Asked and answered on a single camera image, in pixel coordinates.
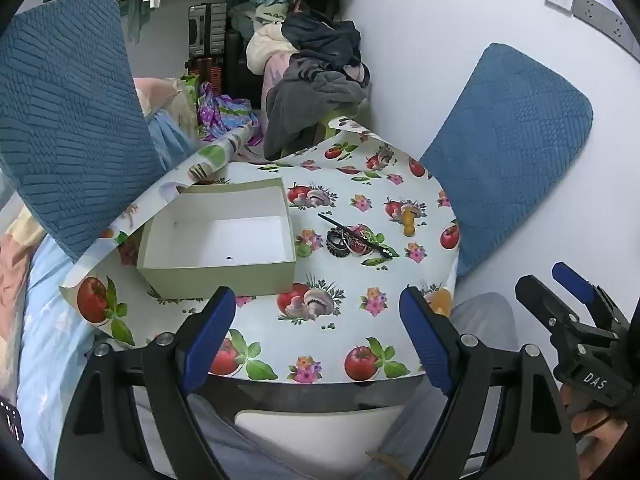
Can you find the grey pants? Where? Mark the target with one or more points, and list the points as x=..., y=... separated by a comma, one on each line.
x=482, y=320

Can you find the light blue bedsheet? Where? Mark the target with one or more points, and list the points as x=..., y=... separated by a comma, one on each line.
x=50, y=340

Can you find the black hair stick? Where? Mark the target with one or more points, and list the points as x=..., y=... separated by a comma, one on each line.
x=360, y=239

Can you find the pile of clothes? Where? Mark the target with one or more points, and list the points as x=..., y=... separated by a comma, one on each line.
x=310, y=60

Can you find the orange yellow clip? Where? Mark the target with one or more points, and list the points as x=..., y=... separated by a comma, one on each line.
x=409, y=225

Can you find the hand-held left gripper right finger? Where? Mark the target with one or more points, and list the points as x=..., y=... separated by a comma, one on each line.
x=425, y=340

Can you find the person's right hand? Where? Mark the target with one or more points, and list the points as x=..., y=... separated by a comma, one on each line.
x=595, y=425

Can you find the vegetable print tablecloth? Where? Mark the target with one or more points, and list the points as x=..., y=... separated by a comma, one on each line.
x=350, y=280

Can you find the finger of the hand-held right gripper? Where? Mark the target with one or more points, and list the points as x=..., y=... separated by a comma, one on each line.
x=575, y=282
x=540, y=302

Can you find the woven round brooch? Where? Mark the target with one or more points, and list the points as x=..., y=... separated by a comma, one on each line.
x=358, y=247

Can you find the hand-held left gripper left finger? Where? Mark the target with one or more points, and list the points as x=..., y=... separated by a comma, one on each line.
x=210, y=332

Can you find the blue quilted chair back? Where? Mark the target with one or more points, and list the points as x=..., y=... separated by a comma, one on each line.
x=505, y=160
x=65, y=125

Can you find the light blue cloth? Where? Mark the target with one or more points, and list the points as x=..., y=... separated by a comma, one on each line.
x=167, y=135

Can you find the grey power strip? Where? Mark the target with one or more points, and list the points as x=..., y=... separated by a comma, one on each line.
x=605, y=17

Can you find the white cardboard box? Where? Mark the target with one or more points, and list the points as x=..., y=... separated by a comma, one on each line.
x=220, y=242

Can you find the purple patterned cloth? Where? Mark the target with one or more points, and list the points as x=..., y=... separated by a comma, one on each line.
x=225, y=112

